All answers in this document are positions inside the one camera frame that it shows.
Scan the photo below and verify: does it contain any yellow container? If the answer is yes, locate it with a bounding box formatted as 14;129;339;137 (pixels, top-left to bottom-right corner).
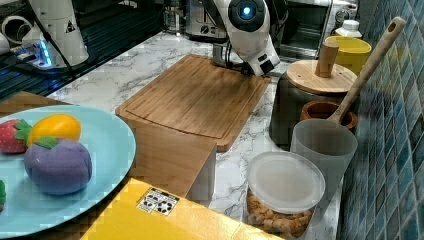
327;36;372;75

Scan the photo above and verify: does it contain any light blue plate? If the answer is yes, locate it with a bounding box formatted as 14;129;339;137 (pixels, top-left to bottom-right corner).
1;105;136;239

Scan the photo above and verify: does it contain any bamboo cutting board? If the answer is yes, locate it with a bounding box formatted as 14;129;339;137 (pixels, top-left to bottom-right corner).
116;54;270;152

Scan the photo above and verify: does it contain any green toy piece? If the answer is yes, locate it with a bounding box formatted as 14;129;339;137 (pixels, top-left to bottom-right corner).
0;180;7;212

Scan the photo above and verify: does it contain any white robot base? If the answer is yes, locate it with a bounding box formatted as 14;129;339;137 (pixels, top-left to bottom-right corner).
22;0;89;70

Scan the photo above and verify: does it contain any frosted plastic cup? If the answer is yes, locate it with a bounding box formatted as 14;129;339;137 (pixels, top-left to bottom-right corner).
290;119;358;215

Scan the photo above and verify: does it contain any silver toaster oven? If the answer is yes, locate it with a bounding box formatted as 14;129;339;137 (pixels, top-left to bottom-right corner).
280;0;359;55

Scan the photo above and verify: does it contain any yellow toy fruit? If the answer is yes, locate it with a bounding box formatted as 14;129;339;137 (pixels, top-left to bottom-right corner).
26;114;82;146

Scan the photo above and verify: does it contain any brown ceramic cup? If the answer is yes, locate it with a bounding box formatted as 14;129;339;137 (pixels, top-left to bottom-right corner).
300;101;358;131

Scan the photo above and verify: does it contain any red toy strawberry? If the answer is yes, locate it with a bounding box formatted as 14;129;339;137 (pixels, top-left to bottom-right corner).
0;119;32;154

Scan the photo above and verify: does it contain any plastic jar of snacks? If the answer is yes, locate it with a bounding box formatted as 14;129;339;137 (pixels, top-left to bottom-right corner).
245;151;326;239

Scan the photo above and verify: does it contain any round wooden pot lid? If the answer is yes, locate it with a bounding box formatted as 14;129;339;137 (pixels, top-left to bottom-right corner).
286;40;357;95

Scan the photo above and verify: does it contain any yellow cardboard box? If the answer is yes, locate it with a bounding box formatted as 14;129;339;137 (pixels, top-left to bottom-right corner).
82;179;282;240

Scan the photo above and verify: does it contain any dark grey lidded pot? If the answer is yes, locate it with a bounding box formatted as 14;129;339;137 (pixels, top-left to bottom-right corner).
269;74;345;151

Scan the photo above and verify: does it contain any silver toaster appliance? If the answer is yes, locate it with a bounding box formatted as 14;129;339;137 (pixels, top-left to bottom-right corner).
185;0;227;43

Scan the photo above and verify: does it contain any white bottle cap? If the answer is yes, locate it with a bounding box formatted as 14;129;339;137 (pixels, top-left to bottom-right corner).
334;20;362;39

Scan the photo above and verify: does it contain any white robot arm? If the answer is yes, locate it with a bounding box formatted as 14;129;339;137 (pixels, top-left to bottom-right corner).
211;0;280;76

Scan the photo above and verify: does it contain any wooden spoon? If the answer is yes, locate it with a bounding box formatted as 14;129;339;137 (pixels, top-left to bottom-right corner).
327;16;406;124

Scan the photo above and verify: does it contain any purple toy eggplant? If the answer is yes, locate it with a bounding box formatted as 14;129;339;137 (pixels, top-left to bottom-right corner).
24;137;92;195

